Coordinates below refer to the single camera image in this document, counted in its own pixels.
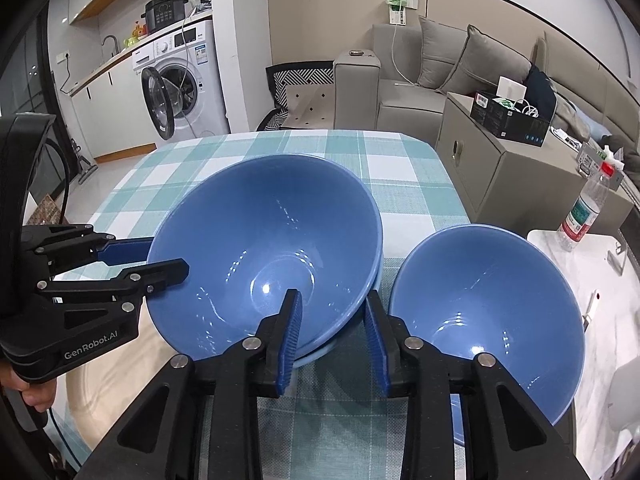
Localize black pressure cooker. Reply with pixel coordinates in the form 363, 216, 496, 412
141, 0, 188, 35

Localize small blue bowl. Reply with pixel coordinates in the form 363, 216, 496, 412
390, 223, 586, 424

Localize white washing machine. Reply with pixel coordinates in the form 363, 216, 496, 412
132, 18, 230, 146

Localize teal plaid tablecloth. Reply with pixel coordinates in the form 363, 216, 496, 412
48, 130, 468, 479

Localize black electronics box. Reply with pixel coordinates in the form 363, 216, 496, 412
471, 92, 549, 148

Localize grey sofa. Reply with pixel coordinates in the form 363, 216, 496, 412
333, 18, 639, 181

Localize white kitchen cabinet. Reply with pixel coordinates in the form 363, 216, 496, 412
72, 52, 156, 159

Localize medium blue bowl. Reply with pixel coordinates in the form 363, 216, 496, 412
148, 154, 383, 360

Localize large blue bowl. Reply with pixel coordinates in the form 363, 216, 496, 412
293, 306, 363, 370

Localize person's left hand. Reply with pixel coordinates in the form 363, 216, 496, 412
0, 362, 58, 413

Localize large cream plate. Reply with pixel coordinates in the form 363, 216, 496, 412
66, 307, 176, 448

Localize grey sofa cushion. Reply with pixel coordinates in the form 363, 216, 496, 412
438, 25, 532, 96

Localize white marble side table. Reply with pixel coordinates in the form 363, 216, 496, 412
526, 230, 639, 479

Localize plastic water bottle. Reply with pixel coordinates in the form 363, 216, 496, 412
556, 162, 615, 252

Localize grey side cabinet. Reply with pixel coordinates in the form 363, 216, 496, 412
434, 90, 634, 236

